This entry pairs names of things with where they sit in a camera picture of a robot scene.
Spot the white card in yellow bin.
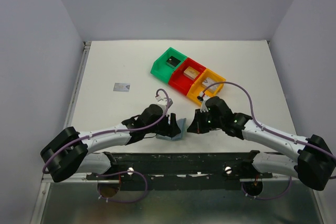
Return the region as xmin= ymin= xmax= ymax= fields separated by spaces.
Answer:
xmin=202 ymin=77 xmax=218 ymax=93

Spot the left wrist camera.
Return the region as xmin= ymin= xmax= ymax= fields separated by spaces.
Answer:
xmin=155 ymin=95 xmax=173 ymax=114

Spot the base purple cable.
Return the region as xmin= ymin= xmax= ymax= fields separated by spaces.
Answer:
xmin=98 ymin=170 xmax=149 ymax=204
xmin=241 ymin=175 xmax=293 ymax=201

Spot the silver VIP credit card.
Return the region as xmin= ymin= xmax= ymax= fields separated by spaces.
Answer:
xmin=113 ymin=83 xmax=130 ymax=92

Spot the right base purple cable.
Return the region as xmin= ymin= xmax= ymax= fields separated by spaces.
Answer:
xmin=241 ymin=175 xmax=293 ymax=201

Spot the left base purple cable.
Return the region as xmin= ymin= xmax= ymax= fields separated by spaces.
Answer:
xmin=98 ymin=170 xmax=149 ymax=204

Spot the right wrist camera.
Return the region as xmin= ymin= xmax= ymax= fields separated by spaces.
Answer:
xmin=197 ymin=92 xmax=210 ymax=113

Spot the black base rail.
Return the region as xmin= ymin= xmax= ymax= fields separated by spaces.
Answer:
xmin=87 ymin=151 xmax=274 ymax=191

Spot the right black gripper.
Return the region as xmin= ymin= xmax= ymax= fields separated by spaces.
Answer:
xmin=187 ymin=108 xmax=224 ymax=134

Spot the green plastic bin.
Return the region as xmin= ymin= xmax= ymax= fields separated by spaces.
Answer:
xmin=150 ymin=47 xmax=187 ymax=83

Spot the black card in green bin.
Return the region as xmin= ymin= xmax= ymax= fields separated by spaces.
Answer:
xmin=166 ymin=56 xmax=181 ymax=68

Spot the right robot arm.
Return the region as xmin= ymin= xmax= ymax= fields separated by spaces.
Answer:
xmin=187 ymin=97 xmax=335 ymax=191

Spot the aluminium side rail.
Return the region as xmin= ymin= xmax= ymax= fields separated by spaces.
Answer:
xmin=57 ymin=41 xmax=92 ymax=134

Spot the yellow plastic bin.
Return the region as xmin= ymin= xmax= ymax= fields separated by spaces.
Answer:
xmin=187 ymin=69 xmax=226 ymax=106

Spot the blue card sleeve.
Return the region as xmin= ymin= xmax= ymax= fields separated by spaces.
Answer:
xmin=171 ymin=118 xmax=186 ymax=141

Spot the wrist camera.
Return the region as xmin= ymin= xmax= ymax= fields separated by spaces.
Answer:
xmin=155 ymin=95 xmax=173 ymax=114
xmin=197 ymin=92 xmax=210 ymax=113

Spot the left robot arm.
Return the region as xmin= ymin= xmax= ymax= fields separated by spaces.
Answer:
xmin=40 ymin=104 xmax=181 ymax=182

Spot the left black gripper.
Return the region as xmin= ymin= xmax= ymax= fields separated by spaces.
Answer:
xmin=145 ymin=113 xmax=181 ymax=138

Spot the tan card in red bin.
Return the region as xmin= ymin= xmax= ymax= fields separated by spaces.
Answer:
xmin=183 ymin=66 xmax=200 ymax=80

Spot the grey-green card holder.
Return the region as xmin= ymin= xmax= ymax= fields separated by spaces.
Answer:
xmin=155 ymin=118 xmax=186 ymax=141

